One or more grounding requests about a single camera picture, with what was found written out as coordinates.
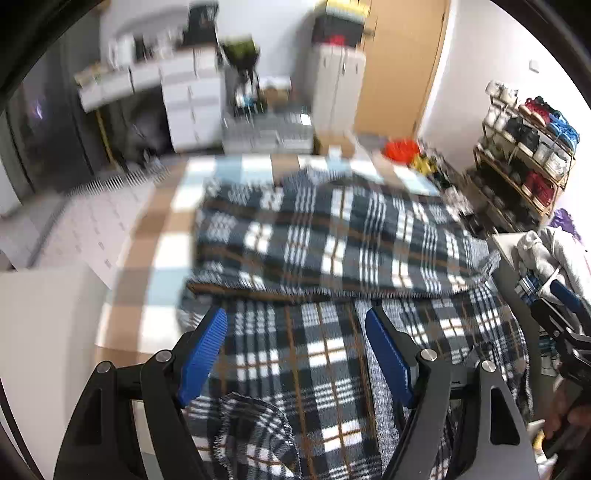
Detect stacked shoe boxes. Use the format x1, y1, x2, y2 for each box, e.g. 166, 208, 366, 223
311, 0, 370, 48

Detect dark grey refrigerator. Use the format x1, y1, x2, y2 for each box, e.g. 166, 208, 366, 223
1, 42, 107, 196

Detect checkered bed sheet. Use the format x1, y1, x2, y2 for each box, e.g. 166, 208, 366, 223
95, 153, 438, 366

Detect black backpack under desk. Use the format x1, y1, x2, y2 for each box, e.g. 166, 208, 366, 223
123, 102, 172, 163

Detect white drawer desk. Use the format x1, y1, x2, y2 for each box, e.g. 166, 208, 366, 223
75, 45, 228, 153

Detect plaid fleece cardigan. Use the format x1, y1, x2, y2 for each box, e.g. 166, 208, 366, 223
179, 169, 533, 479

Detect orange bag on floor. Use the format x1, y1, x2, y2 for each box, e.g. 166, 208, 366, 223
383, 139, 420, 164

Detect wooden shoe rack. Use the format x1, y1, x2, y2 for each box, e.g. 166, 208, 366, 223
465, 80, 580, 233

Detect pile of grey clothes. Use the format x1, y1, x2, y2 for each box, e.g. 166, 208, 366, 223
517, 227, 590, 304

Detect yellow shoes on floor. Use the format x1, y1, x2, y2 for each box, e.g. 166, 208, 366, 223
410, 154, 439, 176

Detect black bag on desk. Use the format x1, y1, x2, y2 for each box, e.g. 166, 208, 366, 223
184, 1, 219, 46

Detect white electric kettle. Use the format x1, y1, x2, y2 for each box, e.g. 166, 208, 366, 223
108, 35, 135, 69

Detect white upright suitcase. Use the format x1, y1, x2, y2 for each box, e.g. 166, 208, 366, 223
307, 44, 367, 134

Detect brown cardboard box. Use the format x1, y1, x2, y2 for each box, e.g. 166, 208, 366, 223
314, 133, 356, 159

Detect person's right hand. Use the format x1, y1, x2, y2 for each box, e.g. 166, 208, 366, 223
543, 381, 591, 439

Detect wooden door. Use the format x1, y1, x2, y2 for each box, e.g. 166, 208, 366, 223
355, 0, 451, 139

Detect silver aluminium suitcase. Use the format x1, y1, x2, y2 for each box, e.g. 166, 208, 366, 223
221, 111, 315, 155

